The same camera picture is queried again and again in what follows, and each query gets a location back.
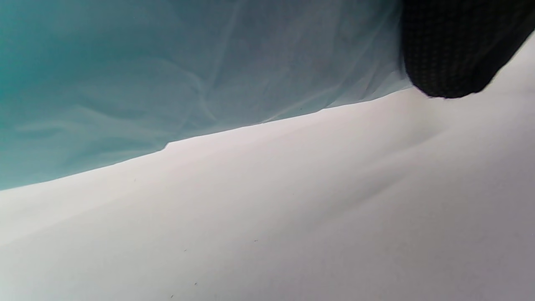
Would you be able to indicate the person's left hand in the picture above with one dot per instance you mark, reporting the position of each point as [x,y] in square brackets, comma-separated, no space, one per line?
[459,42]

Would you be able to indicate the light blue gift wrapping paper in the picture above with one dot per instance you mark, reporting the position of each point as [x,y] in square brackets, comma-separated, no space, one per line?
[167,75]

